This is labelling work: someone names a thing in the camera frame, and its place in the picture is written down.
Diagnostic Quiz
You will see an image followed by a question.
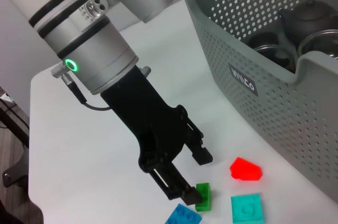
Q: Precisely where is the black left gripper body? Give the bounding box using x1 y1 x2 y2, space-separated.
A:
100 66 190 173

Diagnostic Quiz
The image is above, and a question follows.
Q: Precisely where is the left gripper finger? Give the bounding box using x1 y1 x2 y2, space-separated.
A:
147 161 203 206
184 122 213 166

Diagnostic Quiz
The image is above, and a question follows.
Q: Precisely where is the green rectangular toy brick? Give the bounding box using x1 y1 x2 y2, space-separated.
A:
194 182 213 212

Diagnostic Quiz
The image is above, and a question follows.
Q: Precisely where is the blue square toy brick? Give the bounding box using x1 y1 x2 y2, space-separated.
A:
165 203 203 224

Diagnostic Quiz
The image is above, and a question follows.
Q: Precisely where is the glass teacup with black sleeve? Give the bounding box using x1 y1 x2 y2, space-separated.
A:
298 30 338 60
253 44 298 73

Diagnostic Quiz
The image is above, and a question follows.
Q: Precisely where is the orange-red wedge toy block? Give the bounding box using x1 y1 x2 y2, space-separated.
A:
229 156 264 182

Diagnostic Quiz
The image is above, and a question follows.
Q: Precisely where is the grey-green perforated storage bin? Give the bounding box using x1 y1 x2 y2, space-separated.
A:
183 0 338 206

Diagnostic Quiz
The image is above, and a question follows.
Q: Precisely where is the small black clay teacup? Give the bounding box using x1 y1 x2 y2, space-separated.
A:
248 32 280 50

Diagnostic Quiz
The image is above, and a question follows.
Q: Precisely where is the teal square toy plate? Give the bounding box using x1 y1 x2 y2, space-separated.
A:
230 193 265 224

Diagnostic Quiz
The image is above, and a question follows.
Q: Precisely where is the black clay teapot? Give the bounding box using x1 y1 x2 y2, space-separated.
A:
279 0 338 48

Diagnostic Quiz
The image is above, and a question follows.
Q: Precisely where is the left arm cable with plug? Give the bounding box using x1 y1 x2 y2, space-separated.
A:
51 64 111 111

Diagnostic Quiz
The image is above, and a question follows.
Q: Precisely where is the black metal stand frame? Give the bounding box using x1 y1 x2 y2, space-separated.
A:
0 102 30 188

